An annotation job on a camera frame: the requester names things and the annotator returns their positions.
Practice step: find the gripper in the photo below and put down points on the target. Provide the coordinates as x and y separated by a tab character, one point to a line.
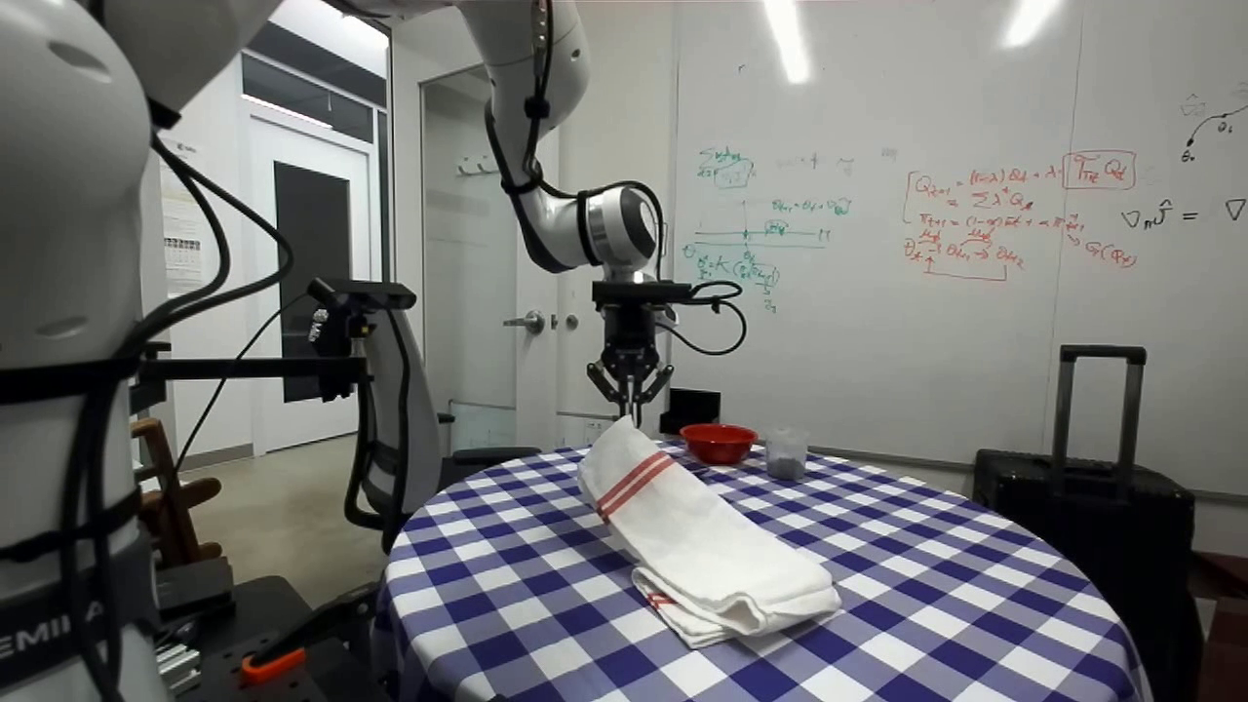
631	341

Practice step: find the white towel with red stripes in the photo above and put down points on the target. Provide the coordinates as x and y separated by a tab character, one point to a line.
702	546

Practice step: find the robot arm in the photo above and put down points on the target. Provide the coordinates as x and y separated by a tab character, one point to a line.
58	244

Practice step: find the small black box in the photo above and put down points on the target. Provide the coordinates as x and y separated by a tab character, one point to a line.
690	408

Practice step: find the red bowl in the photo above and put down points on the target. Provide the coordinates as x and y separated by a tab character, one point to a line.
719	444

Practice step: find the clear plastic cup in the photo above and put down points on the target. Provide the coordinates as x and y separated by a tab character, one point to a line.
786	456

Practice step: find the white door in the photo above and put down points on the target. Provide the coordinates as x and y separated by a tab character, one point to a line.
478	292

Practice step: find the office chair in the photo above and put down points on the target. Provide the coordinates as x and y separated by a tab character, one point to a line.
405	419

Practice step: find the whiteboard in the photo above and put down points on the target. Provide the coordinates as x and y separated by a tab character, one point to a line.
955	322

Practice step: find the blue white checked tablecloth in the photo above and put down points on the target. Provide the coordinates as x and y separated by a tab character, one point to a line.
877	604

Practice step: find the door with dark window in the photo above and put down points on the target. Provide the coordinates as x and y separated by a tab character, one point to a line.
312	283

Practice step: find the black clamp with orange tip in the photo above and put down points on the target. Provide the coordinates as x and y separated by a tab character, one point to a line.
292	648

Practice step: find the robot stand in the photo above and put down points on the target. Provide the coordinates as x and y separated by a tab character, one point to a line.
234	634

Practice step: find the wooden stool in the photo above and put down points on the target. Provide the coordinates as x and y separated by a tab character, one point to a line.
171	497

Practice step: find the black suitcase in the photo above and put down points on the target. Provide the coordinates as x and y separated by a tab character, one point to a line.
1092	517

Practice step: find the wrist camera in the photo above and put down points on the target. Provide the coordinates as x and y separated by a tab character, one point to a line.
639	292

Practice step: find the wall hooks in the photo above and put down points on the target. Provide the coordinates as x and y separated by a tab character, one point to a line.
478	167

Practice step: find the camera on mount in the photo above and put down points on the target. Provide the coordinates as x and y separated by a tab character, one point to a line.
336	331

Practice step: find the paper sheet on wall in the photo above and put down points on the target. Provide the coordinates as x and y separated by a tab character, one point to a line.
182	234

